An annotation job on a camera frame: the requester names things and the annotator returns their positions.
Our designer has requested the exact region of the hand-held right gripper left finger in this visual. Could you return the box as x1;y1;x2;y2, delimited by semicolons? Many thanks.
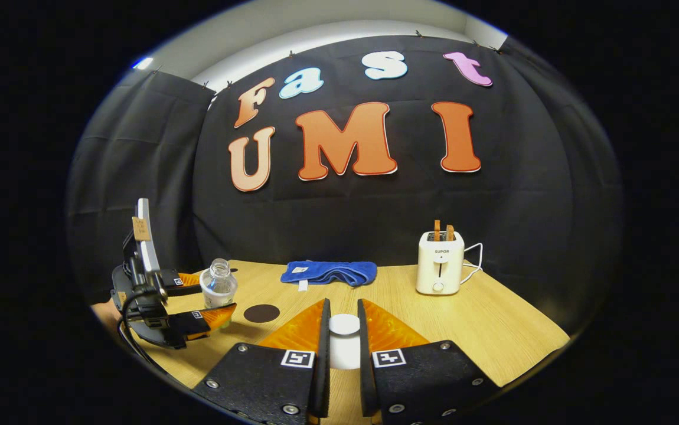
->
192;298;331;425

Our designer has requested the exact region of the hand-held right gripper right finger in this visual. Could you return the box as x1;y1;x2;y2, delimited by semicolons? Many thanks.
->
357;298;501;425

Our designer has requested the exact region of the white teacup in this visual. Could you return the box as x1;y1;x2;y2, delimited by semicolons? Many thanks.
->
329;334;361;370

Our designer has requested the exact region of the clear water bottle green label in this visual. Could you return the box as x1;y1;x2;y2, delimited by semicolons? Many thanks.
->
200;258;239;328

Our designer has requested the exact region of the dark round coaster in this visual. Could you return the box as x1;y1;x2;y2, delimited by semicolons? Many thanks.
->
243;304;281;323

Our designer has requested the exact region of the blue towel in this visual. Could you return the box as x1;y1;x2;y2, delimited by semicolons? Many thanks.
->
280;260;378;292

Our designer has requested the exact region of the white toaster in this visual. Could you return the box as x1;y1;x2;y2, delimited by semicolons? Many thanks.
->
416;230;465;296

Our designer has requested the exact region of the black backdrop cloth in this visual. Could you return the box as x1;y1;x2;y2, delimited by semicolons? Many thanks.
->
67;34;623;331

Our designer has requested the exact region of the white toaster cable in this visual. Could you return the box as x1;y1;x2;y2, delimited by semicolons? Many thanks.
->
461;243;484;285

